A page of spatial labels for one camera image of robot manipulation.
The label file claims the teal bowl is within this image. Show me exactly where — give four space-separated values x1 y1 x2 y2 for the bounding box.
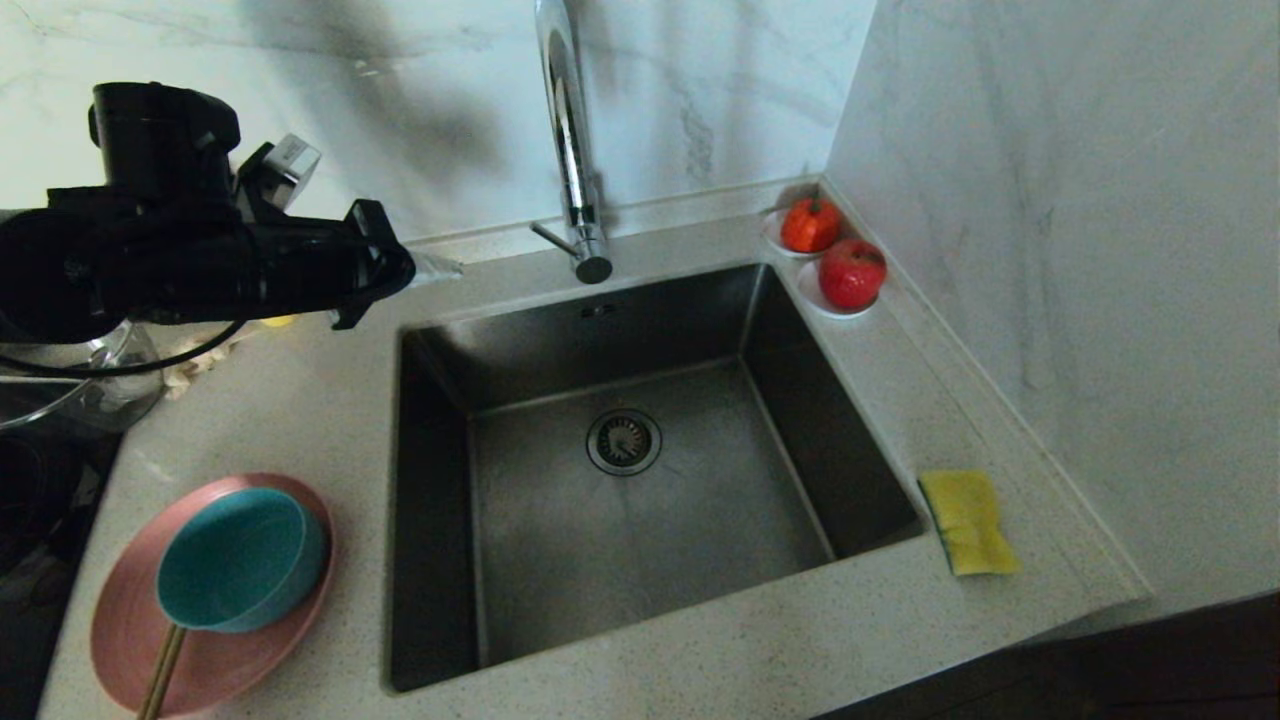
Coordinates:
155 487 329 634

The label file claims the gold slim utensil handle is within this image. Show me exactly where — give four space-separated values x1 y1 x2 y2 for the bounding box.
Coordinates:
137 625 188 720

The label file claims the yellow and green sponge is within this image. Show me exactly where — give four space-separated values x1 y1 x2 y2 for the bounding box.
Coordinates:
918 470 1023 577

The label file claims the red apple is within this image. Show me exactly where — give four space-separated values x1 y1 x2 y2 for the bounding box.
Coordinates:
820 238 889 311

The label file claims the small white dish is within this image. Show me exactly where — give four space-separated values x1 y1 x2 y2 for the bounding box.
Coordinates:
763 205 846 261
797 258 881 321

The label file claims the chrome kitchen faucet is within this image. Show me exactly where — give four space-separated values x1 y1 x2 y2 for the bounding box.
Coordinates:
530 0 614 286

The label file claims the red tomato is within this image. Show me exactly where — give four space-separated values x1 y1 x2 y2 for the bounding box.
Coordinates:
780 190 843 254

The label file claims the black cooktop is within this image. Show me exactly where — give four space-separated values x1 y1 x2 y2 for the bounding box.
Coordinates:
0 425 126 720

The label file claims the stainless steel sink basin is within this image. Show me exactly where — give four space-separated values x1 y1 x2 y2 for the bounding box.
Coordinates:
385 262 926 696

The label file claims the clear glass pot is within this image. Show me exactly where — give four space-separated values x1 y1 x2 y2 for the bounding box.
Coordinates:
0 340 116 433

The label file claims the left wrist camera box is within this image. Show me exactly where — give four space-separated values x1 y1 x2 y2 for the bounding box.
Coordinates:
236 134 323 217

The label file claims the crumpled beige tissue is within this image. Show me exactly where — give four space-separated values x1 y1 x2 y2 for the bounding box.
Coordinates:
163 328 243 401

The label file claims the round metal drain strainer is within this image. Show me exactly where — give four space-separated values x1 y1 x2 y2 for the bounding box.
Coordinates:
585 408 663 478

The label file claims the pink round plate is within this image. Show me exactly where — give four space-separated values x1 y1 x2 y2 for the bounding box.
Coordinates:
90 473 338 716

